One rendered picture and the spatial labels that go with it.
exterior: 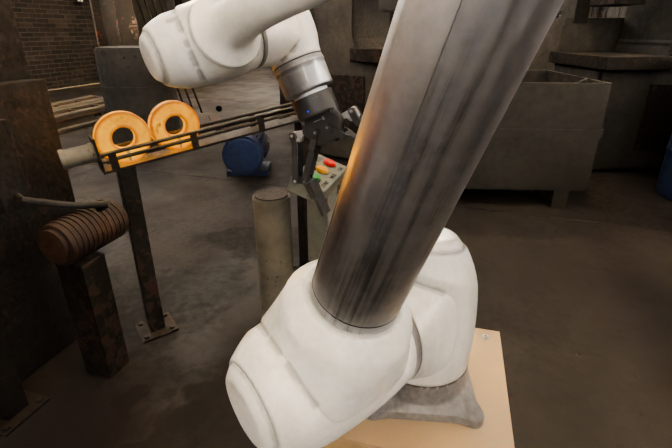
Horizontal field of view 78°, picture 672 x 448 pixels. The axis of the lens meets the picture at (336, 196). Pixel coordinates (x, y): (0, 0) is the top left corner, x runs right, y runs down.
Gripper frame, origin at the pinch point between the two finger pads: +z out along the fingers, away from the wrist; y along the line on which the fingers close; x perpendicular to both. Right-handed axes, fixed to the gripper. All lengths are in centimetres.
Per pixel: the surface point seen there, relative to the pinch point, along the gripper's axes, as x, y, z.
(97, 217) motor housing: -9, 81, -15
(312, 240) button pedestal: -41, 39, 18
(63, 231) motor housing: 2, 81, -15
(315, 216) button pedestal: -41, 35, 11
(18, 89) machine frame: -12, 89, -56
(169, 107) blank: -36, 64, -37
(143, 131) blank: -28, 71, -33
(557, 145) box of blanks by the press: -197, -39, 50
